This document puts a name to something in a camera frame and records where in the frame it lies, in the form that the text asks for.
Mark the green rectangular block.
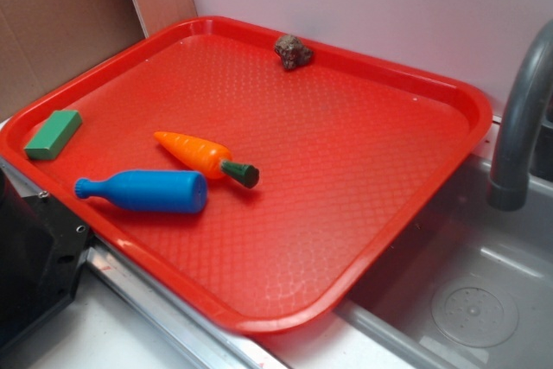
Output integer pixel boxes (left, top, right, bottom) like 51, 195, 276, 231
24, 110, 82, 161

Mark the red plastic tray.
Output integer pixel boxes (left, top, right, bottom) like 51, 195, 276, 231
1, 17, 492, 334

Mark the orange toy carrot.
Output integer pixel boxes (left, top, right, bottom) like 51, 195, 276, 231
154, 131, 260, 188

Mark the brown lumpy rock toy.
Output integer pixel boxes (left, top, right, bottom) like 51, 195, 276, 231
274, 34, 314, 71

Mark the blue toy bottle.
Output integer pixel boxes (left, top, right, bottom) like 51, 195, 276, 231
74, 170, 207, 213

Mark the grey toy sink basin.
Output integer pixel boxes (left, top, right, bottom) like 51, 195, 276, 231
259, 126, 552, 368

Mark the grey sink faucet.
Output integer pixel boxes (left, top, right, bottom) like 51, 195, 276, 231
486, 22, 552, 211

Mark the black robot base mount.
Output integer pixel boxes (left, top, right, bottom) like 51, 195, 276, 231
1, 173, 91, 353

